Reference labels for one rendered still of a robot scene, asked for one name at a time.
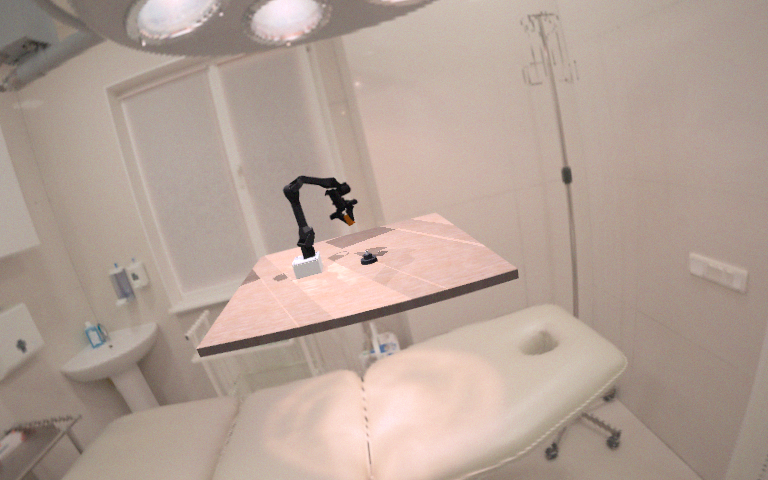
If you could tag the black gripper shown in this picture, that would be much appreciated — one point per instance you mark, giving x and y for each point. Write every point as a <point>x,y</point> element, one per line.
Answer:
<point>341,206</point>

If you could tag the dark grey round pedestal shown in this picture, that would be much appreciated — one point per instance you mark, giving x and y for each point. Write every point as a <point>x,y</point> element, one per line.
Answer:
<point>368,258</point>

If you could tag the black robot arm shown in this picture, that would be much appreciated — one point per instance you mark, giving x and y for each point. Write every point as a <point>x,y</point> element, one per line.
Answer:
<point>291,191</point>

